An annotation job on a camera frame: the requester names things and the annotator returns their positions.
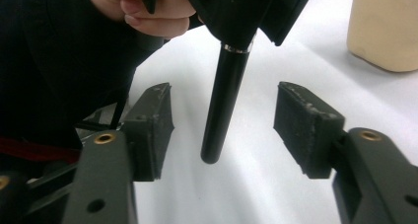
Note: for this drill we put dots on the black pen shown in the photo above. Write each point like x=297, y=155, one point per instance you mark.
x=226, y=102

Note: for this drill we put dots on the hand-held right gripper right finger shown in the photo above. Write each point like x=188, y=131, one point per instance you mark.
x=361, y=171

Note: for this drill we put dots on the red band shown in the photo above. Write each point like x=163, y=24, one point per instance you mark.
x=36, y=150

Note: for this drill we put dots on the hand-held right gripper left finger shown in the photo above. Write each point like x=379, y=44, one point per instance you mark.
x=108, y=171

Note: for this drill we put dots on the light wooden pen holder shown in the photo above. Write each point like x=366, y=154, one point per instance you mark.
x=384, y=30

